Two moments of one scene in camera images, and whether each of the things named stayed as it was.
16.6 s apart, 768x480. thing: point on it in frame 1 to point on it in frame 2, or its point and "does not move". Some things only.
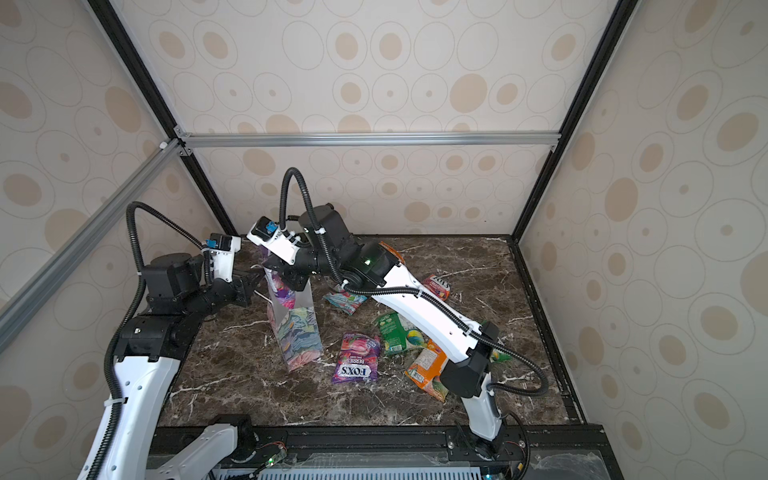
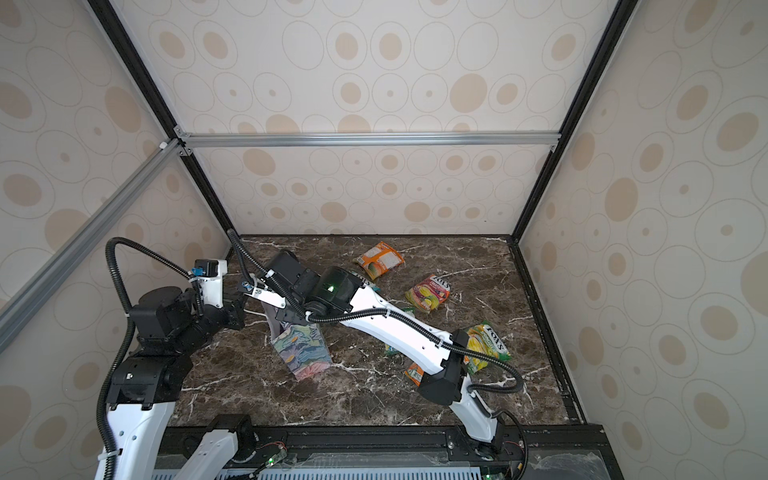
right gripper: x=284 y=271 to x=287 y=317
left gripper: x=246 y=285 to x=237 y=309
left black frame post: x=108 y=14 does not move
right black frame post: x=575 y=123 does not move
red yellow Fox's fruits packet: x=437 y=287 does not move
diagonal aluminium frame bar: x=25 y=297 does not move
